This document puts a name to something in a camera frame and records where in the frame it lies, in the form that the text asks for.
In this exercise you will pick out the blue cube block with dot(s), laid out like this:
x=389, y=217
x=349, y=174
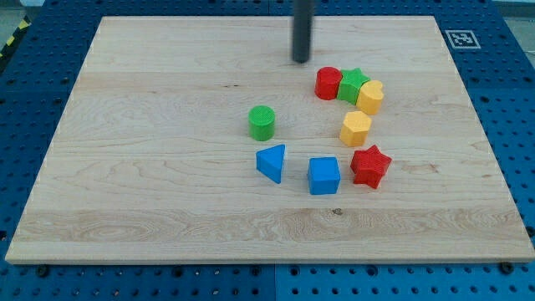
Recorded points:
x=323, y=175

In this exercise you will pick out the yellow black hazard tape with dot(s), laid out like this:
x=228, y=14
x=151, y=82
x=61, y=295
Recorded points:
x=16, y=38

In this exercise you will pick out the yellow heart block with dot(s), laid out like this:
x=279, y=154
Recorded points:
x=370, y=97

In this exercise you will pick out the green star block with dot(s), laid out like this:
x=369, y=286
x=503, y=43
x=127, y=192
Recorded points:
x=350, y=84

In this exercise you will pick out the red cylinder block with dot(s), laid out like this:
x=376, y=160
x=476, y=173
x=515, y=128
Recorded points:
x=327, y=82

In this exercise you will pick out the white fiducial marker tag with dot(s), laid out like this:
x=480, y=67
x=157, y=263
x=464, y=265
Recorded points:
x=462, y=39

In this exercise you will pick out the light wooden board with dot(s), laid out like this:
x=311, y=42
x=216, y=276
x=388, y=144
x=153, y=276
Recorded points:
x=152, y=161

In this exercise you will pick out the red star block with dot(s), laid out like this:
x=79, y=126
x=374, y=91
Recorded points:
x=369, y=166

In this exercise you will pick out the blue triangle block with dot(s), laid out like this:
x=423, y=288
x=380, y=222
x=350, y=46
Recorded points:
x=270, y=162

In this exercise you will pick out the yellow pentagon block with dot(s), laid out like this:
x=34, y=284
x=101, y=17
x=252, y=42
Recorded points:
x=355, y=128

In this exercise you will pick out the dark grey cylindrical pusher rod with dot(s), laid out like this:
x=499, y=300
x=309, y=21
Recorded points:
x=302, y=30

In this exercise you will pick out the green cylinder block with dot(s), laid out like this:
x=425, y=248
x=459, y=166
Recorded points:
x=261, y=121

